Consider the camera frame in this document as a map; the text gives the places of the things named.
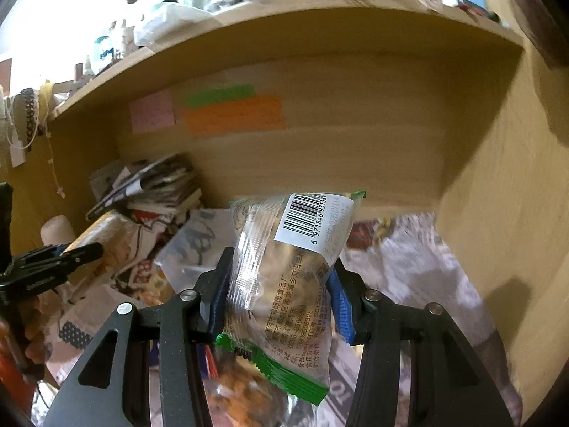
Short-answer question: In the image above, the stack of magazines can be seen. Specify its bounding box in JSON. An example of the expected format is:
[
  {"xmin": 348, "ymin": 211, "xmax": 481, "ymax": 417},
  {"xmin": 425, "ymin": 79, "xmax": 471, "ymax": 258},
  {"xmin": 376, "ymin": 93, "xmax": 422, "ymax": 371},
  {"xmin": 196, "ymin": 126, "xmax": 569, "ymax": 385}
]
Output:
[{"xmin": 86, "ymin": 153, "xmax": 202, "ymax": 221}]

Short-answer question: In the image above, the printed newspaper-pattern cloth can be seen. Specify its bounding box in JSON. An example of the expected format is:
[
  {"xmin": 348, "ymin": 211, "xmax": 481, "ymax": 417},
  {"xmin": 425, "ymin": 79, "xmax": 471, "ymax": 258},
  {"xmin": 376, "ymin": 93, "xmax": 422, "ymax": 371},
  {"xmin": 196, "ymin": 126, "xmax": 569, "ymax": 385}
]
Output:
[{"xmin": 47, "ymin": 213, "xmax": 523, "ymax": 426}]

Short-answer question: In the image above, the green sticky note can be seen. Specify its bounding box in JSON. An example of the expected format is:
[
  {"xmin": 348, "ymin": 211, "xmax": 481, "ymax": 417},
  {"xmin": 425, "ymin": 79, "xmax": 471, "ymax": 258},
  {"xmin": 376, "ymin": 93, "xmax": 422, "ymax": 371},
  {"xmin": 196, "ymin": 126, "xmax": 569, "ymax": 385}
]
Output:
[{"xmin": 185, "ymin": 84, "xmax": 256, "ymax": 109}]

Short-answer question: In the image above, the wooden shelf unit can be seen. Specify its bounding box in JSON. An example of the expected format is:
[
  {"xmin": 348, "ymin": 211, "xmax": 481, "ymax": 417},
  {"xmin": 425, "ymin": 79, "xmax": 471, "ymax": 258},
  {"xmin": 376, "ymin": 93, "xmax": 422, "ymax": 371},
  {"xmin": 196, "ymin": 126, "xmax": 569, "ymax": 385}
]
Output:
[{"xmin": 2, "ymin": 0, "xmax": 568, "ymax": 415}]

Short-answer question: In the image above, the clear plastic storage box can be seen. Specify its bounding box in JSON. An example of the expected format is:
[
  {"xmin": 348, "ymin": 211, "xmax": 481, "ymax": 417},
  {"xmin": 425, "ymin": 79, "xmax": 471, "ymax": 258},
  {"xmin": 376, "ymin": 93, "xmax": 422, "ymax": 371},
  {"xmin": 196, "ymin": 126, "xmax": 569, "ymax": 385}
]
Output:
[{"xmin": 154, "ymin": 209, "xmax": 236, "ymax": 293}]

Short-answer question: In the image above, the pink sticky note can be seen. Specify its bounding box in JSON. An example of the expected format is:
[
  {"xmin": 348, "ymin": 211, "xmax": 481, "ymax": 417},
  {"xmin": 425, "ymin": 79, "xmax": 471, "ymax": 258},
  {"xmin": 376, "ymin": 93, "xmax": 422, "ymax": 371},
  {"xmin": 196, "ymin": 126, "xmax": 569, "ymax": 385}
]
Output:
[{"xmin": 129, "ymin": 90, "xmax": 176, "ymax": 134}]

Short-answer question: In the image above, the orange sticky note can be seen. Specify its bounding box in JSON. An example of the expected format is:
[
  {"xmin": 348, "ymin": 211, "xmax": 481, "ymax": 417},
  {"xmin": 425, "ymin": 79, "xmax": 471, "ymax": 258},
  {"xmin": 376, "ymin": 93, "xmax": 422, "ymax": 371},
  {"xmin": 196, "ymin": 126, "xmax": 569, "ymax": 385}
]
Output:
[{"xmin": 183, "ymin": 95, "xmax": 286, "ymax": 137}]

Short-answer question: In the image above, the clear green-edged walnut snack packet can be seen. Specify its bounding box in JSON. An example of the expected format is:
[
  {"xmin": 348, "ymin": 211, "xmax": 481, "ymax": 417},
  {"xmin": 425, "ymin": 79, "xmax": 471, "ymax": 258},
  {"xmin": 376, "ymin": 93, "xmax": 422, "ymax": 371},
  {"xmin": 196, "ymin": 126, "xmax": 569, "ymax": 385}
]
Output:
[{"xmin": 216, "ymin": 191, "xmax": 366, "ymax": 405}]

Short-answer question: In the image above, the white plastic bag on shelf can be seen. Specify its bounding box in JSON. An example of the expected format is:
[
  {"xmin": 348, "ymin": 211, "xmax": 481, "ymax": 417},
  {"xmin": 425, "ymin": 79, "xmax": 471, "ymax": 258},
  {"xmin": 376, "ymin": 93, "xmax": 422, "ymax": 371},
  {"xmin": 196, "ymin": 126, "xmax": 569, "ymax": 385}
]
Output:
[{"xmin": 133, "ymin": 2, "xmax": 211, "ymax": 46}]

